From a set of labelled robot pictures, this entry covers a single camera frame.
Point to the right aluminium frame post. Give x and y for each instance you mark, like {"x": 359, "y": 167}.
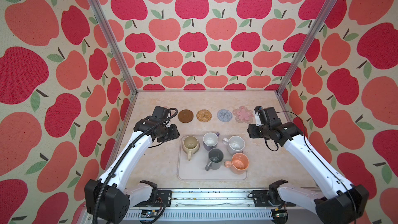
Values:
{"x": 318, "y": 23}

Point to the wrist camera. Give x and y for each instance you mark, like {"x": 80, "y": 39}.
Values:
{"x": 160, "y": 114}
{"x": 265, "y": 115}

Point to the aluminium frame post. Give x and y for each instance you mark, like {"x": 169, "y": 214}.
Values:
{"x": 318, "y": 23}
{"x": 113, "y": 45}

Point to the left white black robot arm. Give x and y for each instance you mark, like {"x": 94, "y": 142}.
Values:
{"x": 105, "y": 197}

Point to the left aluminium frame post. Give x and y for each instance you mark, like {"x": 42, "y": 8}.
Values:
{"x": 113, "y": 45}

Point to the brown wooden round coaster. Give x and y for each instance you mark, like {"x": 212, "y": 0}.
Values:
{"x": 185, "y": 116}

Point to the cream ceramic mug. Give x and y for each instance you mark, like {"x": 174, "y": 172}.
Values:
{"x": 190, "y": 146}

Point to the tan rattan round coaster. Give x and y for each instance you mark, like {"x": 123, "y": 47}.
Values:
{"x": 204, "y": 115}

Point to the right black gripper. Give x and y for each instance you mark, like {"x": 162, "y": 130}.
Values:
{"x": 251, "y": 129}

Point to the beige rectangular tray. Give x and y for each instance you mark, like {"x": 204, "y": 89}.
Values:
{"x": 194, "y": 169}

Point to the grey woven round coaster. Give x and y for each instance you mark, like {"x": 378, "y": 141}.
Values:
{"x": 224, "y": 115}

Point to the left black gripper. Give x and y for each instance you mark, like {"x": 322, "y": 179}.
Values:
{"x": 175, "y": 134}

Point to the front aluminium frame rail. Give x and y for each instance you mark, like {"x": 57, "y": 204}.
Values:
{"x": 217, "y": 206}

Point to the dark grey ceramic mug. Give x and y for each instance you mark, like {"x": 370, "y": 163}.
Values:
{"x": 215, "y": 158}

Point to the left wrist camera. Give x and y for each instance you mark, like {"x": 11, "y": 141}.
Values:
{"x": 160, "y": 114}

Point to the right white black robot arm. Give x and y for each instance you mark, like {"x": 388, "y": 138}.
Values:
{"x": 339, "y": 202}

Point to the salmon pink ceramic mug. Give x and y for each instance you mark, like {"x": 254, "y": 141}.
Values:
{"x": 238, "y": 164}

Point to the lavender ceramic mug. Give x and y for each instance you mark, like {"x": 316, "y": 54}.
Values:
{"x": 210, "y": 140}

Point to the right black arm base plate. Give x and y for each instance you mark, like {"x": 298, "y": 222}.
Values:
{"x": 261, "y": 198}

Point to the white ceramic mug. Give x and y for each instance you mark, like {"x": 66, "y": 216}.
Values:
{"x": 235, "y": 144}

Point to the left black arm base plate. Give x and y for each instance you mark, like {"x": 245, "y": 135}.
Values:
{"x": 162, "y": 196}

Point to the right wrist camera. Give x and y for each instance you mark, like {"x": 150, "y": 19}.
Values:
{"x": 265, "y": 115}

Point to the pink flower coaster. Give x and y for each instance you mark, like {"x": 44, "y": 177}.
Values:
{"x": 243, "y": 115}

